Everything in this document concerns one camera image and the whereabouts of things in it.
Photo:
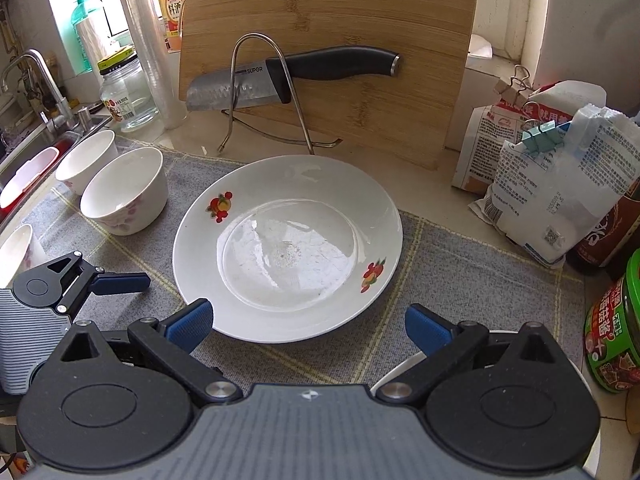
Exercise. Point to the bamboo cutting board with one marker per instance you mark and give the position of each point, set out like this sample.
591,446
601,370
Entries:
325,10

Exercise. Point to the yellow cooking wine bottle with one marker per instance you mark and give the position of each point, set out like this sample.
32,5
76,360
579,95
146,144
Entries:
172,15

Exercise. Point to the white and blue food bag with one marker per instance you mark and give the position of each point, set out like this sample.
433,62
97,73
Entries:
560,200

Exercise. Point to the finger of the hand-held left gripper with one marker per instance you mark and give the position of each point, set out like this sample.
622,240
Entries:
120,284

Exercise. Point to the white and red food bag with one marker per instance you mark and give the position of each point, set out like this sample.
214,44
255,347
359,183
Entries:
480,145

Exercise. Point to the green sauce jar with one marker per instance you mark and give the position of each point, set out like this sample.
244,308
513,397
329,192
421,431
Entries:
617,340

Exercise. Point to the white bowl with pink flowers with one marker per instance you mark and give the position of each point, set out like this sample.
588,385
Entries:
85,160
17,255
125,195

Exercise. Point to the metal faucet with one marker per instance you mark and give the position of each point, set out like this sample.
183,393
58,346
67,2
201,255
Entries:
30,57

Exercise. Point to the white plate with fruit print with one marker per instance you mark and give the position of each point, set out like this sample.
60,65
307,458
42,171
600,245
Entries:
290,260
395,372

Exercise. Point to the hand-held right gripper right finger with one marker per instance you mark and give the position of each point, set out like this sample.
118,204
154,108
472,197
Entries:
430,330

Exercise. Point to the grey and teal checked mat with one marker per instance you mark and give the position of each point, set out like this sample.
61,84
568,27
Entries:
450,270

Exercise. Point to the glass jar with yellow lid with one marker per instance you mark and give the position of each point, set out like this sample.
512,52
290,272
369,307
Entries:
127,95

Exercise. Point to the teal binder clip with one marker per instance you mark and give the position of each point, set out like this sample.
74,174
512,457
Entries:
537,139

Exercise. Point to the steel sink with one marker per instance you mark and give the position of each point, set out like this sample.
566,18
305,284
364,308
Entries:
30,145

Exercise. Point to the beige binder clip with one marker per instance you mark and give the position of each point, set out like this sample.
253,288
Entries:
522,77
505,92

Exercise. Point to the metal sink knob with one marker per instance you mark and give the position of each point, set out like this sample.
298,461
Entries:
83,115

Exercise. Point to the dark soy sauce bottle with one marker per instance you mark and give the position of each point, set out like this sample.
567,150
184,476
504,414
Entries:
610,240

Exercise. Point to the red plastic basin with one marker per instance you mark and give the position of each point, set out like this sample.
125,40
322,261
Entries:
30,175

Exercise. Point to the green detergent pump bottle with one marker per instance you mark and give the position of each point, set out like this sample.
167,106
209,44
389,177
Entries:
80,7

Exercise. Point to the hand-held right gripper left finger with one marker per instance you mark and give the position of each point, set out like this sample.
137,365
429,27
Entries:
190,322

